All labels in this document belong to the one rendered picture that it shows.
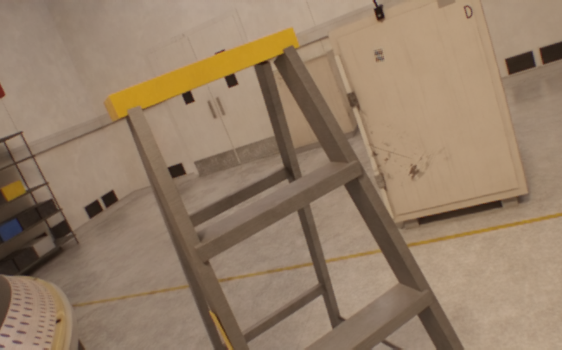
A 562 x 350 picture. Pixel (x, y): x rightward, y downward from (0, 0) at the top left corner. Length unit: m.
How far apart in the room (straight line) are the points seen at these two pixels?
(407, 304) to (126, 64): 7.98
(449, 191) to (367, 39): 1.15
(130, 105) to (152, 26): 7.39
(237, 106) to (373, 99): 4.86
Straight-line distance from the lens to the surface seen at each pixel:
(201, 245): 0.80
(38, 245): 7.11
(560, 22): 7.17
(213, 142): 8.02
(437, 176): 3.14
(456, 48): 2.95
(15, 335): 0.87
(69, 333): 0.91
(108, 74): 8.92
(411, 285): 1.02
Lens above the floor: 1.47
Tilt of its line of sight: 14 degrees down
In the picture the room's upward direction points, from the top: 22 degrees counter-clockwise
